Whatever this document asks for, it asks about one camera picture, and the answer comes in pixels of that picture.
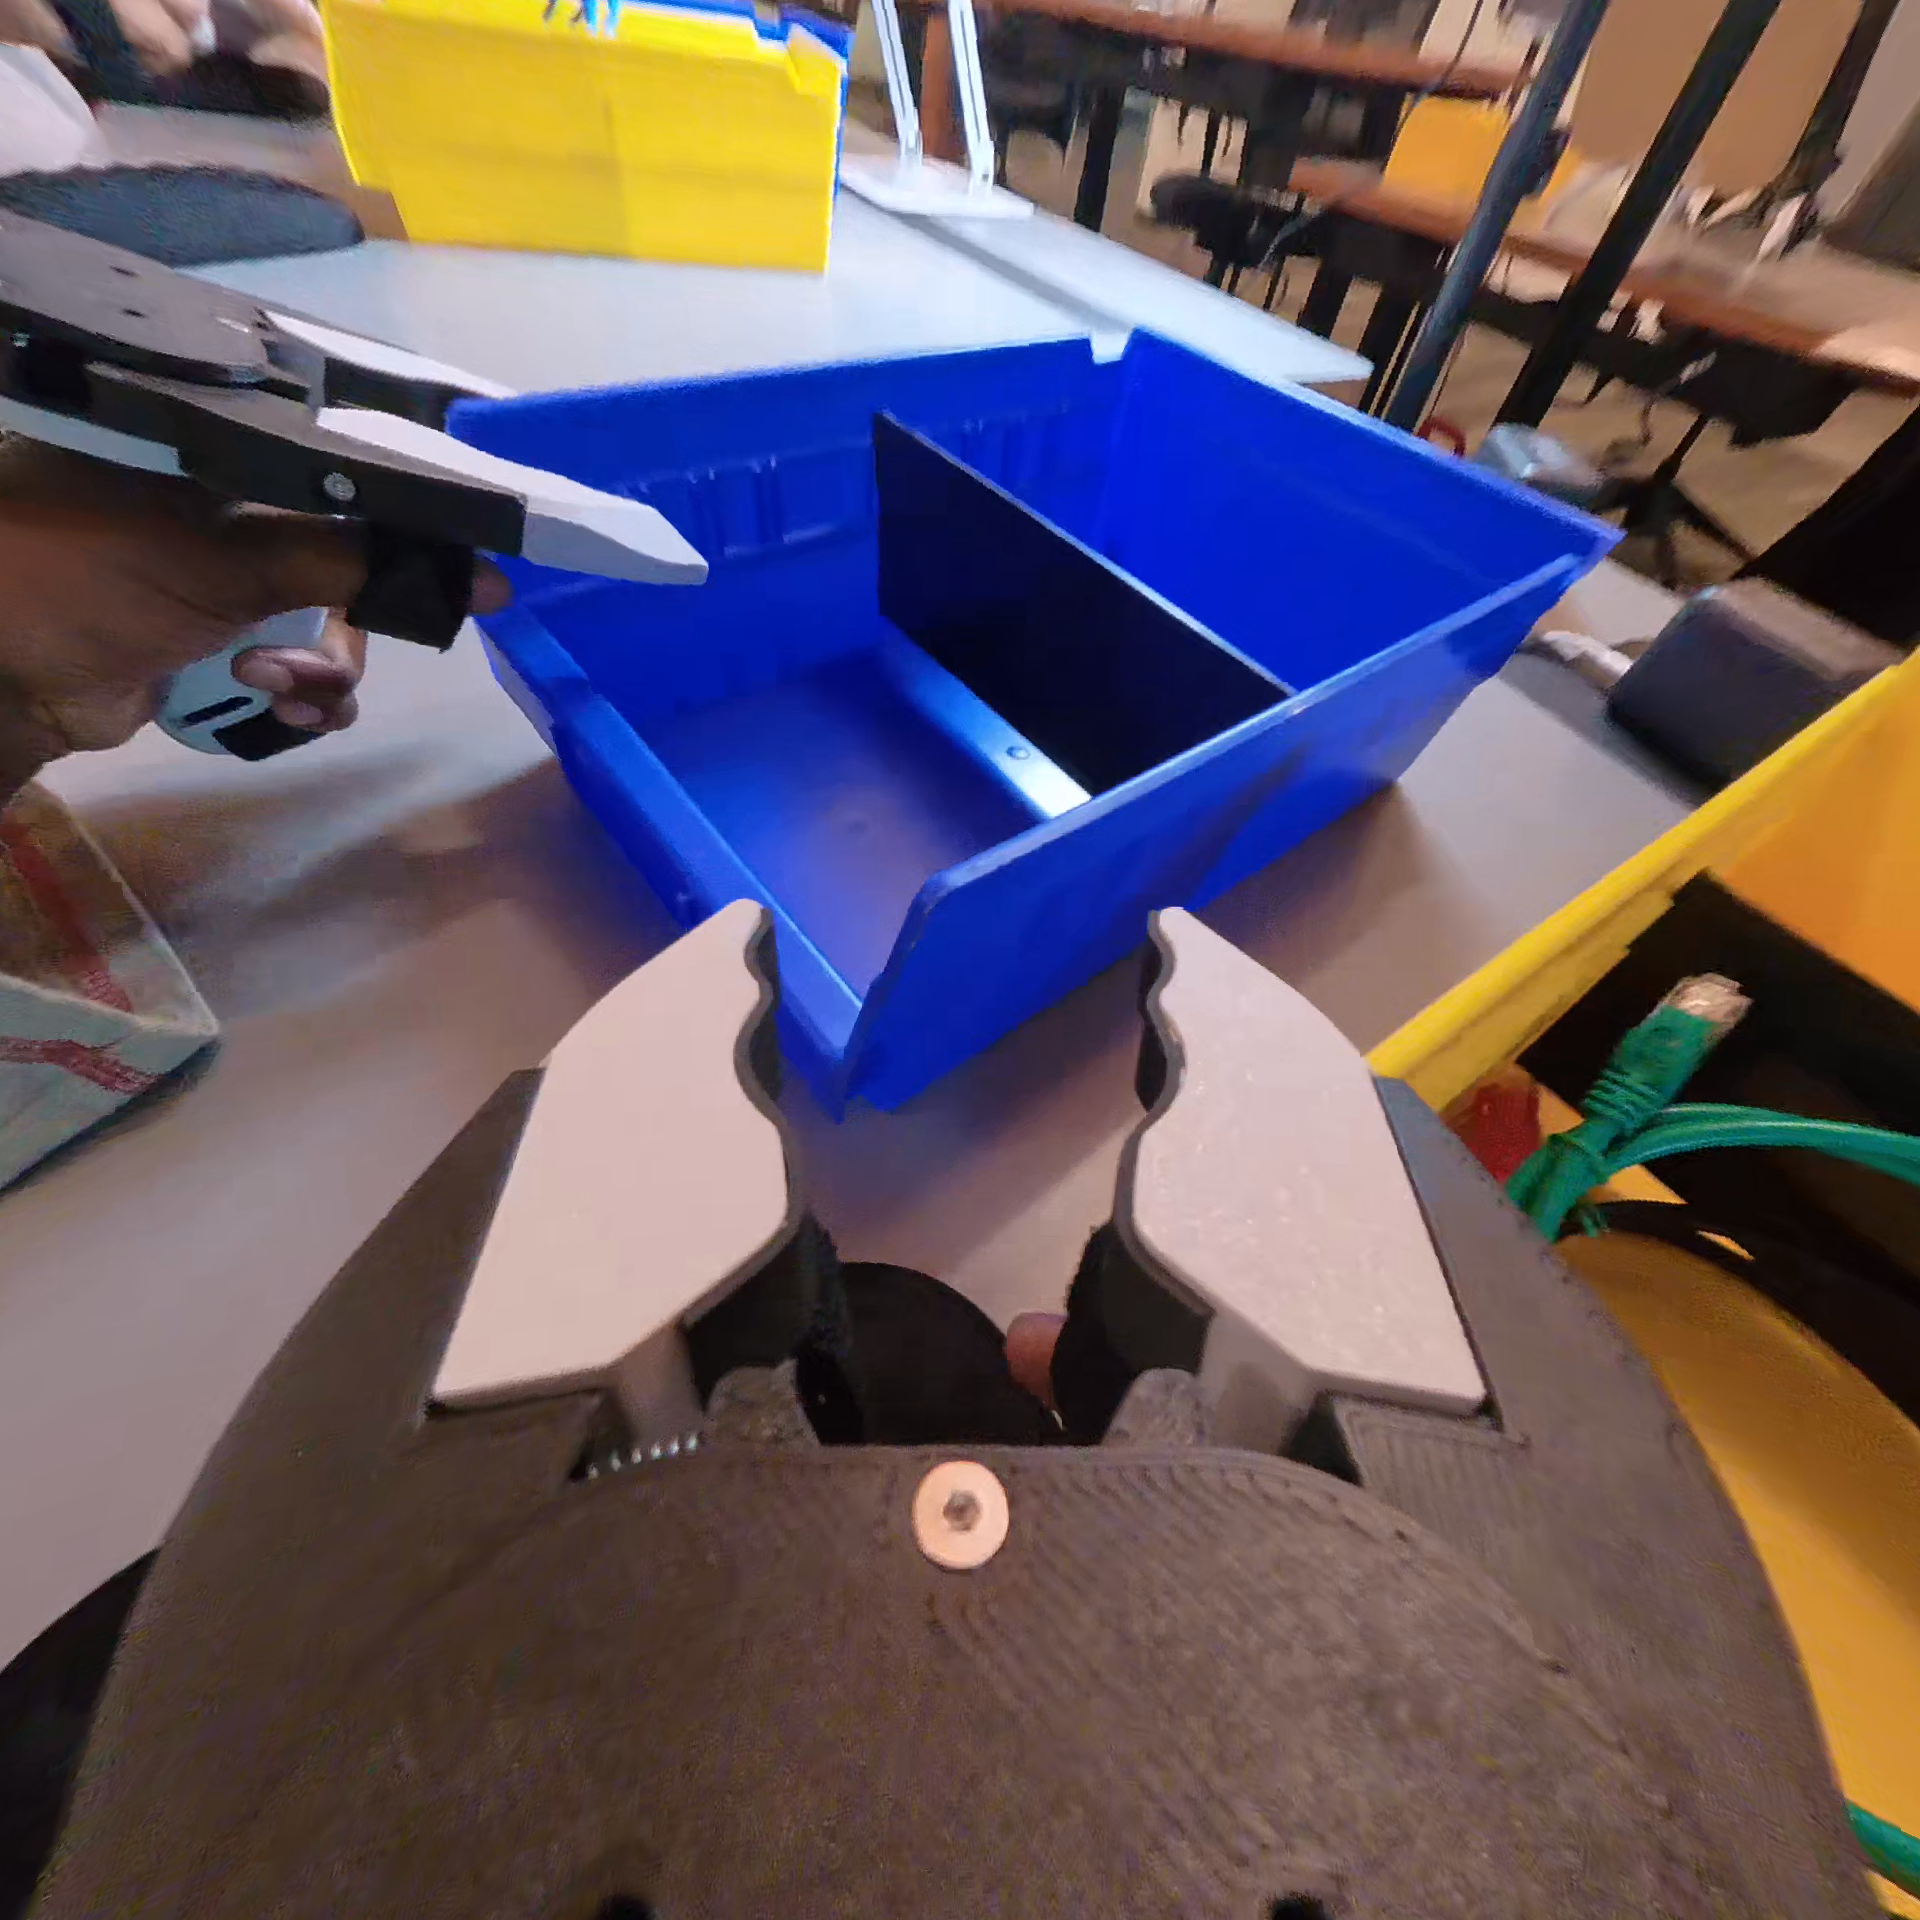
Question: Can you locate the yellow plastic bin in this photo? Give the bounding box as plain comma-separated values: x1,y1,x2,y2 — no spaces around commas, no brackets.
320,0,847,274
1381,93,1581,207
1367,652,1920,1895

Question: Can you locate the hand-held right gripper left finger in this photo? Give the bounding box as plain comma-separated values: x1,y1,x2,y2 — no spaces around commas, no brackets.
432,898,864,1448

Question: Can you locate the black power adapter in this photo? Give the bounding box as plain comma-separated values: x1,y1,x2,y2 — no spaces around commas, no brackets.
1607,577,1903,792

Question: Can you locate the person's left hand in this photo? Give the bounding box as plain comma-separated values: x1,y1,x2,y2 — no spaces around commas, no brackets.
0,440,520,797

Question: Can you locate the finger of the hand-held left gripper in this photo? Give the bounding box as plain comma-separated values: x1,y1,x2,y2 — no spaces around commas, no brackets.
263,307,520,407
320,403,711,590

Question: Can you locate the white side table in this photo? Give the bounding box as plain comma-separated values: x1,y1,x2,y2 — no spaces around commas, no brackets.
90,104,1379,404

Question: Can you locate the black tripod stand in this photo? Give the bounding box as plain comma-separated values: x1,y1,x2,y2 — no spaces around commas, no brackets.
1384,0,1791,434

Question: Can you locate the black quilted wrist rest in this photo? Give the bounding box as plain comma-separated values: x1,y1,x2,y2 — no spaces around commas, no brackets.
0,162,369,273

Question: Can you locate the green ethernet cable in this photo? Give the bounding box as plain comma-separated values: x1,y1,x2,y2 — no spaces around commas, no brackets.
1504,972,1920,1895

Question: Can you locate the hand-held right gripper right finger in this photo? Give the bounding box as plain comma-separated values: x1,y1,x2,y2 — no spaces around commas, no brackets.
1052,909,1489,1473

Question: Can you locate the wooden-edged background table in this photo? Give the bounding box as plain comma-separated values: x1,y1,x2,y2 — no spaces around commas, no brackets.
1287,152,1920,403

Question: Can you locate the wooden board with printed sheets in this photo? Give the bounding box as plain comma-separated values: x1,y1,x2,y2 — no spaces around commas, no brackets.
839,0,1040,222

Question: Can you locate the blue plastic bin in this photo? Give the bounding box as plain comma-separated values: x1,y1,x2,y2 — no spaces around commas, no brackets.
751,0,860,97
447,329,1624,1119

